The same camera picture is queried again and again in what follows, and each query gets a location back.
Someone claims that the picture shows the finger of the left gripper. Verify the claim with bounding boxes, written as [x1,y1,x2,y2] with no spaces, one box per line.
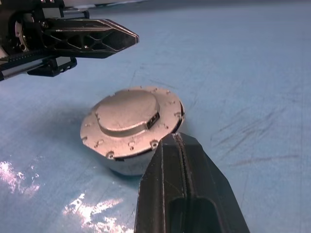
[42,18,140,59]

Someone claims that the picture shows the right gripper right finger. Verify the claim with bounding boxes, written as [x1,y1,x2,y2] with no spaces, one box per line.
[178,132,251,233]

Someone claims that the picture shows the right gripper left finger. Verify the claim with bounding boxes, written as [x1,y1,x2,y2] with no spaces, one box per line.
[133,133,188,233]

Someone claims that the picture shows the silver motor cover with circuit board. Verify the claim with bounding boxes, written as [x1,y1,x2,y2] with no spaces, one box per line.
[80,84,184,160]

